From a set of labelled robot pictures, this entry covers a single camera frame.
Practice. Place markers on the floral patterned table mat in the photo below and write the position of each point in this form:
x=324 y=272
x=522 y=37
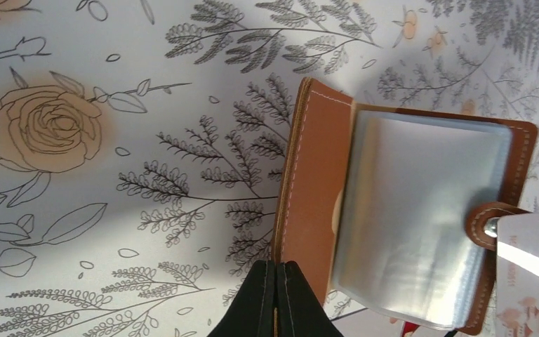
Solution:
x=142 y=143

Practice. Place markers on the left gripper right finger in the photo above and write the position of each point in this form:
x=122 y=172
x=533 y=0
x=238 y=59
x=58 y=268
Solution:
x=298 y=311

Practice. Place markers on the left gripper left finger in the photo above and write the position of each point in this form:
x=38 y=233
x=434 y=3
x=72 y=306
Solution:
x=251 y=313

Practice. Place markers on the red card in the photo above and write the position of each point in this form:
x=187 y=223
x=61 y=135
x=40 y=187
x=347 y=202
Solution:
x=408 y=329

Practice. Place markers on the brown leather card holder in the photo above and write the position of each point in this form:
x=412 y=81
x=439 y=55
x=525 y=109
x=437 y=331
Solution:
x=388 y=204

